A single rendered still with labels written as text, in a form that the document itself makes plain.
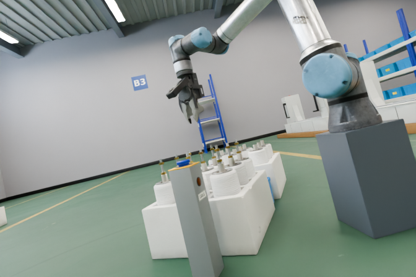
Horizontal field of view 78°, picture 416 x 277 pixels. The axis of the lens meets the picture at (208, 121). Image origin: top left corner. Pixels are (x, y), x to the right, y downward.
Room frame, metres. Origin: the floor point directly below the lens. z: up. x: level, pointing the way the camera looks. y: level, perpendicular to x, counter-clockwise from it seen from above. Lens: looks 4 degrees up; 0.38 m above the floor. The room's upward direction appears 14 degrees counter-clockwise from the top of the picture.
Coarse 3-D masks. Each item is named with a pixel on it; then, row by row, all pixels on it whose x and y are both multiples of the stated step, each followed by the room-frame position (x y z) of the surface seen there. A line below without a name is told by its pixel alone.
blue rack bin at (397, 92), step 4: (396, 88) 5.57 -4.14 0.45; (400, 88) 5.49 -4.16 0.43; (388, 92) 5.82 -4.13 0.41; (392, 92) 5.71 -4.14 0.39; (396, 92) 5.61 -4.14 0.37; (400, 92) 5.52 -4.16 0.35; (404, 92) 5.48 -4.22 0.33; (392, 96) 5.75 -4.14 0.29; (396, 96) 5.65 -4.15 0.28; (400, 96) 5.56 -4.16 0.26
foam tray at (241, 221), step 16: (256, 176) 1.04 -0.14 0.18; (240, 192) 0.84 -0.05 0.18; (256, 192) 0.94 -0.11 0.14; (144, 208) 0.95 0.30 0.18; (160, 208) 0.91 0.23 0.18; (176, 208) 0.89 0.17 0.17; (224, 208) 0.82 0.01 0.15; (240, 208) 0.80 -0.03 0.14; (256, 208) 0.90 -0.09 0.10; (272, 208) 1.11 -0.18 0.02; (160, 224) 0.92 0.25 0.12; (176, 224) 0.89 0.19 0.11; (224, 224) 0.83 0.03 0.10; (240, 224) 0.81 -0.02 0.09; (256, 224) 0.86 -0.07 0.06; (160, 240) 0.92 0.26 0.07; (176, 240) 0.90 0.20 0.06; (224, 240) 0.83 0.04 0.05; (240, 240) 0.81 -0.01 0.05; (256, 240) 0.82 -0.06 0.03; (160, 256) 0.93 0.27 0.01; (176, 256) 0.90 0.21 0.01
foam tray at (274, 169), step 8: (272, 160) 1.37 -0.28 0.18; (280, 160) 1.62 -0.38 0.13; (256, 168) 1.32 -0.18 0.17; (264, 168) 1.31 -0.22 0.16; (272, 168) 1.29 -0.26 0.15; (280, 168) 1.54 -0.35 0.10; (272, 176) 1.30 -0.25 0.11; (280, 176) 1.46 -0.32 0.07; (272, 184) 1.30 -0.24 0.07; (280, 184) 1.39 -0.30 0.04; (272, 192) 1.30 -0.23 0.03; (280, 192) 1.33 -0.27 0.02
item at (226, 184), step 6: (222, 174) 0.85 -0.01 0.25; (228, 174) 0.85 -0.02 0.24; (234, 174) 0.86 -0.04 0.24; (210, 180) 0.88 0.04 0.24; (216, 180) 0.86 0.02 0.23; (222, 180) 0.85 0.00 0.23; (228, 180) 0.85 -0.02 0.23; (234, 180) 0.86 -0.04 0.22; (216, 186) 0.86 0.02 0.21; (222, 186) 0.85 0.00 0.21; (228, 186) 0.85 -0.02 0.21; (234, 186) 0.86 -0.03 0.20; (216, 192) 0.86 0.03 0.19; (222, 192) 0.85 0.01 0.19; (228, 192) 0.85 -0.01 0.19; (234, 192) 0.85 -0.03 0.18
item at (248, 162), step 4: (244, 160) 1.07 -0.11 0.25; (248, 160) 1.08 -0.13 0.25; (248, 164) 1.07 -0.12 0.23; (252, 164) 1.09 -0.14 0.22; (248, 168) 1.07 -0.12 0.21; (252, 168) 1.08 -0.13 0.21; (248, 172) 1.07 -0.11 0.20; (252, 172) 1.08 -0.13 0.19; (248, 176) 1.07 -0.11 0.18; (252, 176) 1.07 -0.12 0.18
